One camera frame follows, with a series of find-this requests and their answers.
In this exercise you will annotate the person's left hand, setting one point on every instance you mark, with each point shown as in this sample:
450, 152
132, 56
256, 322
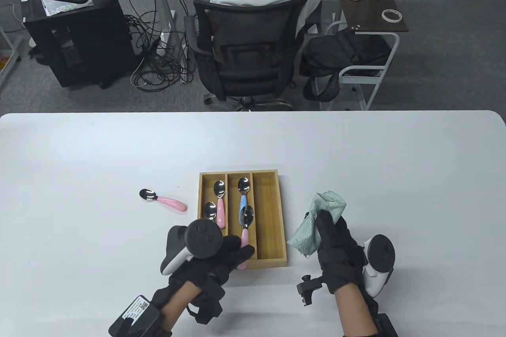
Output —
229, 262

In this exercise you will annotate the person's right hand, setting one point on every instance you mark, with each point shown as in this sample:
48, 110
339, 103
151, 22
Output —
340, 262

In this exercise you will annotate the black and white controller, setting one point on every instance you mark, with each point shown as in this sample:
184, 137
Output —
203, 238
381, 254

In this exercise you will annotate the green fish scale cleaning cloth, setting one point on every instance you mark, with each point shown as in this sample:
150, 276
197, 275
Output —
332, 204

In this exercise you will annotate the person's right forearm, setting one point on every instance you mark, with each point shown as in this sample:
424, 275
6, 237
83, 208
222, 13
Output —
355, 313

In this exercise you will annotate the person's left forearm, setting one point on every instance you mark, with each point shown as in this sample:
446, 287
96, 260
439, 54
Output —
180, 305

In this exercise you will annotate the bamboo cutlery tray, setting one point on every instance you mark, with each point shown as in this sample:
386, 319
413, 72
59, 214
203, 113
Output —
267, 218

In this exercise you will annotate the black mesh office chair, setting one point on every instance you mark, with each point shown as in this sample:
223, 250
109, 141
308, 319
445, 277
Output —
245, 64

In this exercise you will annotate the black bag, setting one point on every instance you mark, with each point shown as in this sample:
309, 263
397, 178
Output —
344, 52

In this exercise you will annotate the white tape roll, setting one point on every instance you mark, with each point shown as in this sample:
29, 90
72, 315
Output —
385, 16

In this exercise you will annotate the black cabinet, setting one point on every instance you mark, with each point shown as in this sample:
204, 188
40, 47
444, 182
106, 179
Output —
87, 48

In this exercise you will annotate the silver foil bag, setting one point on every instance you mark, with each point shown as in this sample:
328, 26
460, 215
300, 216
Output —
59, 7

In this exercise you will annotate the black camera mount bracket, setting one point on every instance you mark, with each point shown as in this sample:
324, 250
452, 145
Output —
207, 307
308, 289

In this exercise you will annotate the brown side table white frame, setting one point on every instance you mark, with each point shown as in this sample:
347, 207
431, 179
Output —
371, 5

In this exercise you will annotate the white metal frame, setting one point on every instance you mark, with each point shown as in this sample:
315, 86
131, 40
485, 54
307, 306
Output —
14, 50

